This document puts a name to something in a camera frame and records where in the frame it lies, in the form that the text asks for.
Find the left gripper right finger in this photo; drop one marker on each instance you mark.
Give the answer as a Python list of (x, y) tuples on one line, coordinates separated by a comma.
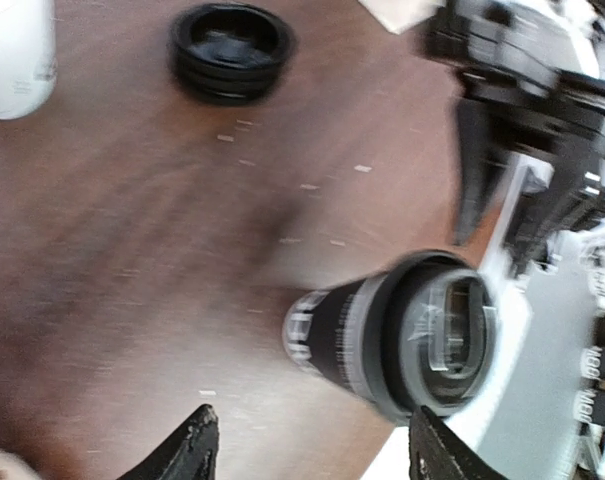
[(437, 453)]

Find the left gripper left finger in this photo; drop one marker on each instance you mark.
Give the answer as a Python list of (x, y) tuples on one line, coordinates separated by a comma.
[(188, 453)]

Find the black coffee cup lid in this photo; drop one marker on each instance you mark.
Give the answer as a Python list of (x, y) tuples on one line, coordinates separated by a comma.
[(429, 337)]

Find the single black paper cup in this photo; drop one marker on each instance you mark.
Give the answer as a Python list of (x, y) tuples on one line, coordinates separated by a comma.
[(323, 333)]

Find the stack of black lids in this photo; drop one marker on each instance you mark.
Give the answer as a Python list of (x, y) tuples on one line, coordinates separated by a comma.
[(229, 54)]

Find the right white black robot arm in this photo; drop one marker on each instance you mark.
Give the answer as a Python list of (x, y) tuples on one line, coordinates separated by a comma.
[(532, 80)]

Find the checkered paper takeout bag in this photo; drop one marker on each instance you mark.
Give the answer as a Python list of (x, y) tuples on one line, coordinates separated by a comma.
[(397, 16)]

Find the cardboard cup carrier tray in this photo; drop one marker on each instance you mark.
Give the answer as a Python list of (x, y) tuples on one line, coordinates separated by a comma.
[(11, 468)]

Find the white cup holding straws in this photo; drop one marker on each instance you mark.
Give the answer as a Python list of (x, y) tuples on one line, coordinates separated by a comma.
[(28, 65)]

